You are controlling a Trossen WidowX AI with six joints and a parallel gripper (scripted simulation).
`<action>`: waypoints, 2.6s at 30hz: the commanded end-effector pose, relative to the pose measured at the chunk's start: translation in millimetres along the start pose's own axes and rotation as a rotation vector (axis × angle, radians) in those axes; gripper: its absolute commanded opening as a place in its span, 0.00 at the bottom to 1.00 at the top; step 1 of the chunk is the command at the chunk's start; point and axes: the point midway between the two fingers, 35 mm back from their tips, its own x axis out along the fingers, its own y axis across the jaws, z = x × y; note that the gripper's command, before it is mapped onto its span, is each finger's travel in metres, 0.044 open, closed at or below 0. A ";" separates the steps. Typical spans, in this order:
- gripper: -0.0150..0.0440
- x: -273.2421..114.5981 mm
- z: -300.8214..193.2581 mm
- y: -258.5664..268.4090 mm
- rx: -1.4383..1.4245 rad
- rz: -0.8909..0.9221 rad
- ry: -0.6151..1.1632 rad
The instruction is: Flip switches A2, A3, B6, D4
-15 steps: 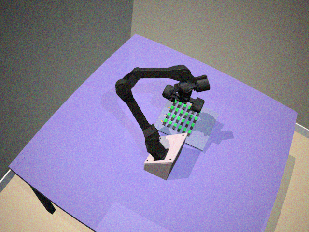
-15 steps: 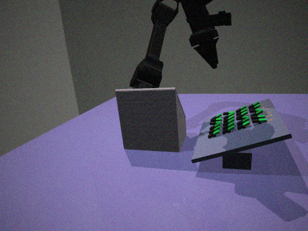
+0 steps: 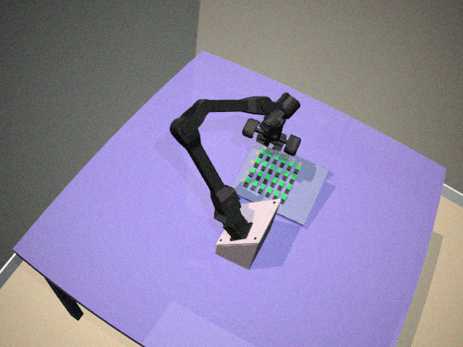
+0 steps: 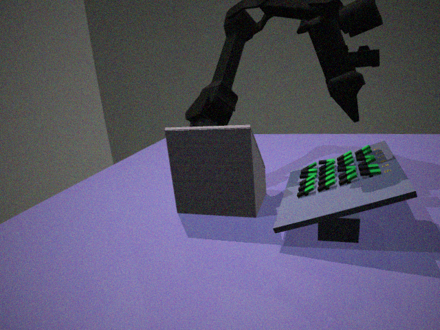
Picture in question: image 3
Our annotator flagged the grey switch panel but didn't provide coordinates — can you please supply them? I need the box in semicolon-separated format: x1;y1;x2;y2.
232;141;328;226

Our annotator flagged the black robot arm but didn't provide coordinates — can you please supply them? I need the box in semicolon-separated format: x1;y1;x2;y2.
170;93;300;241

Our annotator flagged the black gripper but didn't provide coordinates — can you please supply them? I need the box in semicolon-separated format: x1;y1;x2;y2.
242;118;301;156

